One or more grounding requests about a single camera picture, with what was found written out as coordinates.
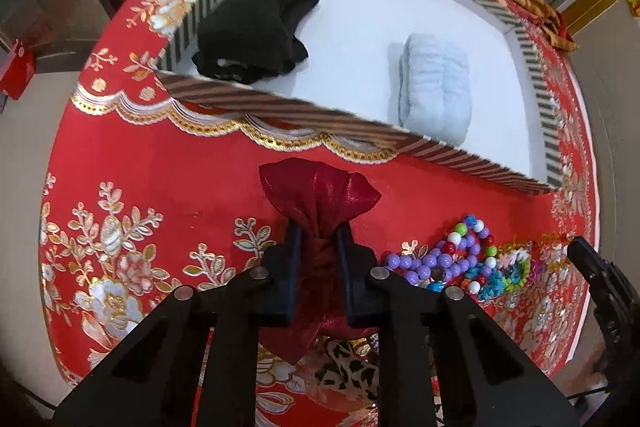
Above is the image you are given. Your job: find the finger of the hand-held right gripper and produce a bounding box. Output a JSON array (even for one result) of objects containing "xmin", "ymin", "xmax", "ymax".
[{"xmin": 567, "ymin": 236, "xmax": 638, "ymax": 380}]

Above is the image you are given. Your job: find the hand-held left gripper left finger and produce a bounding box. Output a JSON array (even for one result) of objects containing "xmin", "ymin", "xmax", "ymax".
[{"xmin": 52, "ymin": 224, "xmax": 303, "ymax": 427}]

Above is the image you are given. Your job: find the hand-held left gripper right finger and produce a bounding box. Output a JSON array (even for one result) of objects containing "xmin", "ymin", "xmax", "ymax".
[{"xmin": 335, "ymin": 226, "xmax": 581, "ymax": 427}]

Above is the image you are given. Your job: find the colourful plastic chain bracelet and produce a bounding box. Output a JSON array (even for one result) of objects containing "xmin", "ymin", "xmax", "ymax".
[{"xmin": 536, "ymin": 231, "xmax": 572, "ymax": 269}]

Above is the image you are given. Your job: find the purple bead necklace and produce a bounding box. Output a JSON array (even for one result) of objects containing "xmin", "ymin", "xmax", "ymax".
[{"xmin": 384, "ymin": 214, "xmax": 499, "ymax": 294}]

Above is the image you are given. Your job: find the red satin bow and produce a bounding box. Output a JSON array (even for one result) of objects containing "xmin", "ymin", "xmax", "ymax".
[{"xmin": 259, "ymin": 158, "xmax": 383, "ymax": 365}]

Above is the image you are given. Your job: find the leopard print bow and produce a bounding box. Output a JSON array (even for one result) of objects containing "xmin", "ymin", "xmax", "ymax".
[{"xmin": 309, "ymin": 337, "xmax": 382, "ymax": 414}]

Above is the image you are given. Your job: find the colourful crochet bracelet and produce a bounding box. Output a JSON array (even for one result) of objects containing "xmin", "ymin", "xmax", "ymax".
[{"xmin": 462, "ymin": 242, "xmax": 544, "ymax": 303}]

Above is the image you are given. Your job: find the striped edge white tray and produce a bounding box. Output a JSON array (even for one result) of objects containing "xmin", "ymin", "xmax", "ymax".
[{"xmin": 152, "ymin": 0, "xmax": 561, "ymax": 198}]

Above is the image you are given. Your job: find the black cloth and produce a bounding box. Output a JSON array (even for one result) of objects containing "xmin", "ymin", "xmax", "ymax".
[{"xmin": 191, "ymin": 0, "xmax": 322, "ymax": 85}]

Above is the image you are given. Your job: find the red floral tablecloth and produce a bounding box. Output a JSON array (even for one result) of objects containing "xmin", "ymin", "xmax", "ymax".
[{"xmin": 40, "ymin": 0, "xmax": 601, "ymax": 427}]

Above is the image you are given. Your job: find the red bag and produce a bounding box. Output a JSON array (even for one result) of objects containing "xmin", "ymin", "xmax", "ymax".
[{"xmin": 0, "ymin": 38, "xmax": 37, "ymax": 101}]

